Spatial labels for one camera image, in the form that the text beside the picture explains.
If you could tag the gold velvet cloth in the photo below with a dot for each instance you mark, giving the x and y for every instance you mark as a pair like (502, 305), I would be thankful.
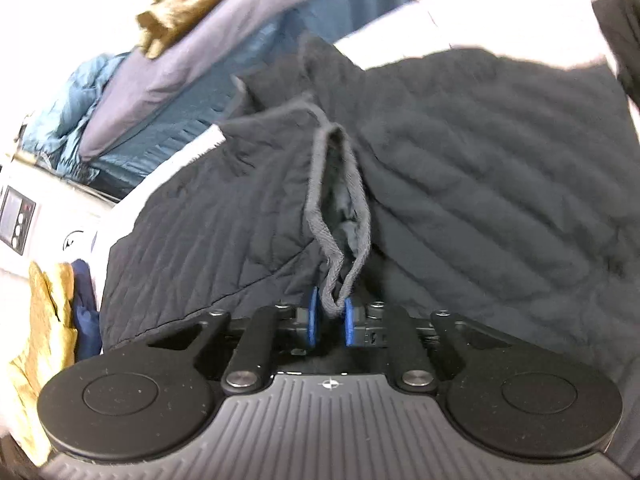
(190, 0)
(45, 335)

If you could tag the black quilted jacket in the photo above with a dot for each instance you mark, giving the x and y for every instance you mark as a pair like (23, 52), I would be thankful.
(475, 160)

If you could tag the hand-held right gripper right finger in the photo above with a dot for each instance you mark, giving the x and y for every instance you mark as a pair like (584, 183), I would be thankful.
(350, 325)

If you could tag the navy blue cushion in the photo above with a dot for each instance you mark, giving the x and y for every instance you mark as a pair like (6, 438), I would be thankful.
(87, 310)

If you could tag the white machine with control panel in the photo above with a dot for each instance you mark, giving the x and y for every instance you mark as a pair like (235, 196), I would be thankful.
(55, 220)

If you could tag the lavender garment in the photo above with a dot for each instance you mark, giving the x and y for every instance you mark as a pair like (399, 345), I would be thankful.
(190, 70)

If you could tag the black cloth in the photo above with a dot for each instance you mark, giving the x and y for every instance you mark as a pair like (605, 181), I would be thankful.
(620, 35)

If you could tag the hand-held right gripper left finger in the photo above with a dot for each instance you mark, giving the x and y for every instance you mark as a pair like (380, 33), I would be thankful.
(312, 320)

